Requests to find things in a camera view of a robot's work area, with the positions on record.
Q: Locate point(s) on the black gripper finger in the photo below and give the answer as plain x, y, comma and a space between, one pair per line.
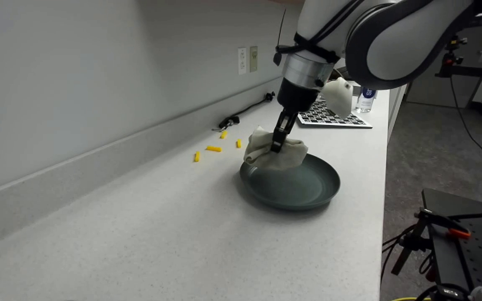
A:
278, 139
288, 123

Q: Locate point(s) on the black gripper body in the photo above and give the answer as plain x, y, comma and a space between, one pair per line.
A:
298, 98

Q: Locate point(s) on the cream white towel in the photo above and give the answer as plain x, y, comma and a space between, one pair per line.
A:
288, 156

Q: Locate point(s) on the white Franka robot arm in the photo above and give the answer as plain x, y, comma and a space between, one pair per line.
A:
408, 39

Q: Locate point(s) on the small yellow block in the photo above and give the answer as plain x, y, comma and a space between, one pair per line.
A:
196, 156
214, 149
238, 143
223, 134

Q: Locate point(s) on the black and white checkered board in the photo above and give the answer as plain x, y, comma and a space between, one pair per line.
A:
335, 119

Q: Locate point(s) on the clear water bottle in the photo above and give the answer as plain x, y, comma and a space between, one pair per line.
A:
365, 103

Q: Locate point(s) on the orange black clamp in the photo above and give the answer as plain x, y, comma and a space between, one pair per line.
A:
459, 233

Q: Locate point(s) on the black optical breadboard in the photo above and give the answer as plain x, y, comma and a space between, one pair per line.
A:
475, 251

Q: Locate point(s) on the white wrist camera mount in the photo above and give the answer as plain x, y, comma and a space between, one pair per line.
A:
338, 98

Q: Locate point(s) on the beige wall outlet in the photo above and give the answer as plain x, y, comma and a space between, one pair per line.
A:
253, 59

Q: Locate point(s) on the white wall outlet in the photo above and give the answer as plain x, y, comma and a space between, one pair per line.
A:
241, 61

